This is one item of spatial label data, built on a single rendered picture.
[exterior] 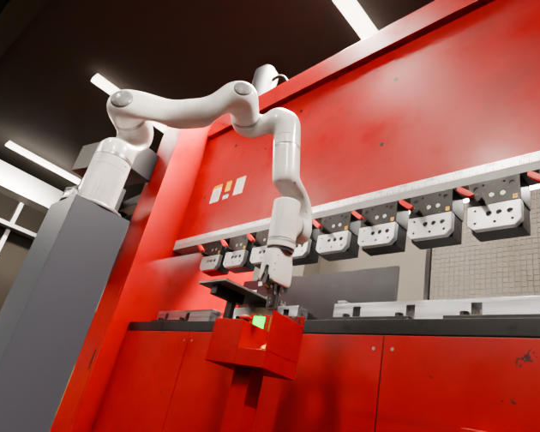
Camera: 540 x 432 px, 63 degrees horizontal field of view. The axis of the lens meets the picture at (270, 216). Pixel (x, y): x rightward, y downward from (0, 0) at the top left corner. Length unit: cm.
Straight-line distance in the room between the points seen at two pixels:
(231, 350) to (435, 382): 53
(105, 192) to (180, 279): 136
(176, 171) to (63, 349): 170
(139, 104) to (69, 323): 70
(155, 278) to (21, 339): 143
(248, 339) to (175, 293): 145
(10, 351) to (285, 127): 99
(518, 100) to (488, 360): 85
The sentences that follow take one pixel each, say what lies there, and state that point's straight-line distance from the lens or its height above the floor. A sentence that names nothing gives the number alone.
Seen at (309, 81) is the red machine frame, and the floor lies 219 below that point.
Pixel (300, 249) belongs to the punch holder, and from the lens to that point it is 183.
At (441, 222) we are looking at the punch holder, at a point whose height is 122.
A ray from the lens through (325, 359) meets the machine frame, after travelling 143.
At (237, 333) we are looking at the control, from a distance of 126.
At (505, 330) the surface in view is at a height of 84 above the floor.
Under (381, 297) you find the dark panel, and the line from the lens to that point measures 219.
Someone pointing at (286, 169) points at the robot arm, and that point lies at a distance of 138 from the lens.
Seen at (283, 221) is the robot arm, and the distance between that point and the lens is 130.
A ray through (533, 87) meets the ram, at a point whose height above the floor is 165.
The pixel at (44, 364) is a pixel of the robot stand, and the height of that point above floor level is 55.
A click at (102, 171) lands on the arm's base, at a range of 146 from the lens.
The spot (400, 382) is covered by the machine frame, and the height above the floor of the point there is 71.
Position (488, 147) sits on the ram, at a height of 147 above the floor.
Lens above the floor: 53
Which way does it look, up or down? 25 degrees up
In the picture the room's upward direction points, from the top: 13 degrees clockwise
